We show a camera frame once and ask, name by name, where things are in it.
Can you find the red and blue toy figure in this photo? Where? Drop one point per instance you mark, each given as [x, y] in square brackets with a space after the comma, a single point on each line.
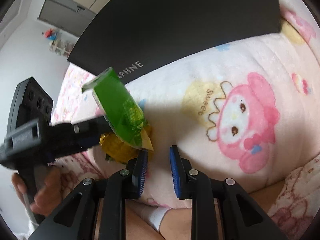
[51, 33]

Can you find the grey door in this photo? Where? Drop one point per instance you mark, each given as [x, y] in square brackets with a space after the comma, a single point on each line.
[57, 10]

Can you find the person's bare leg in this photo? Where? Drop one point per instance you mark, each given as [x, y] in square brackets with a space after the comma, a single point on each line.
[180, 220]

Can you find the pink printed blanket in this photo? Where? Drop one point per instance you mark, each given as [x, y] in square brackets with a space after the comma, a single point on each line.
[225, 80]

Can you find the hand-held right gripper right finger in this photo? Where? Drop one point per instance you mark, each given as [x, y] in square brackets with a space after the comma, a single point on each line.
[175, 170]

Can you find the small white rack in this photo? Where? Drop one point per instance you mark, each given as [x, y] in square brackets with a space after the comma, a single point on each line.
[62, 47]

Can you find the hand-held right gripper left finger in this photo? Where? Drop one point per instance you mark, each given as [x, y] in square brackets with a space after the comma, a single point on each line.
[142, 170]

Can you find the black cardboard box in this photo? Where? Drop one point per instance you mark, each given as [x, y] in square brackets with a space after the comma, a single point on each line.
[175, 22]

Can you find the white cloth band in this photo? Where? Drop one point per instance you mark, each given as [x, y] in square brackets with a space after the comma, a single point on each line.
[156, 217]

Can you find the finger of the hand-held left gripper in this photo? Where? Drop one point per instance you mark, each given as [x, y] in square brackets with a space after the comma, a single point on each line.
[75, 135]

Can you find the person's left hand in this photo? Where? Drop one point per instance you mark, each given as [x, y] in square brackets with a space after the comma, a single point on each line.
[50, 187]

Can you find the pale pink print cloth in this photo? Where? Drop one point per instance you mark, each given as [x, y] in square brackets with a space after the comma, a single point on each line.
[75, 165]
[295, 195]

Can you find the green snack packet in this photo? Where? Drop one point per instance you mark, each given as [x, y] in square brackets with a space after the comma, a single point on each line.
[115, 100]

